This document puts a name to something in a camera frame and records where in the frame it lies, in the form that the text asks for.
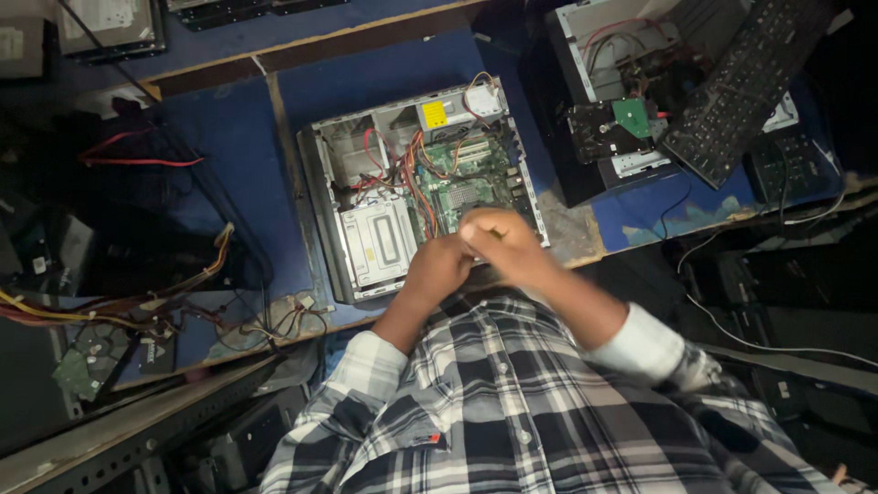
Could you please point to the person's right hand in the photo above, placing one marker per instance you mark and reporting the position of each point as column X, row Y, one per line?
column 504, row 247

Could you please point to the person's left hand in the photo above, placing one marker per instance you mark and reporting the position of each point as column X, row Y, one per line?
column 435, row 267

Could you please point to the person's right fingers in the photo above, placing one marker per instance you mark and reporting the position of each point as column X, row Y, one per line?
column 490, row 233

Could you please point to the green motherboard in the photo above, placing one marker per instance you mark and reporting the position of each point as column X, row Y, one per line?
column 473, row 178

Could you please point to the open grey computer case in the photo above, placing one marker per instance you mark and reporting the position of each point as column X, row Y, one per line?
column 418, row 192

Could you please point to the silver optical drive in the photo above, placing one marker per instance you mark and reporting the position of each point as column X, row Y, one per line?
column 377, row 243

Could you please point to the power supply with yellow label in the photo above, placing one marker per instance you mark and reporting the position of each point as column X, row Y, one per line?
column 446, row 113

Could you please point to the hard drive with green board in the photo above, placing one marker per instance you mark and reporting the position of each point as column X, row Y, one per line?
column 610, row 130

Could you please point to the open black computer case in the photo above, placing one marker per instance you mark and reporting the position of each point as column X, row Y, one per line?
column 610, row 103

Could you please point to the person's plaid shirt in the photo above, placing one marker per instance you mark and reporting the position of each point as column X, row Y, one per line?
column 521, row 411

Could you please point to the black keyboard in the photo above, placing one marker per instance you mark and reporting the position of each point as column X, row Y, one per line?
column 741, row 89

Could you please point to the hard drive with white label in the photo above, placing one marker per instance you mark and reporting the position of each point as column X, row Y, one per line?
column 110, row 27

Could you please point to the green circuit board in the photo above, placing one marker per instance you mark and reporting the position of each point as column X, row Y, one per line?
column 77, row 374

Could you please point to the perforated metal rail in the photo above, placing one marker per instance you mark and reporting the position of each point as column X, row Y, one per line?
column 130, row 432

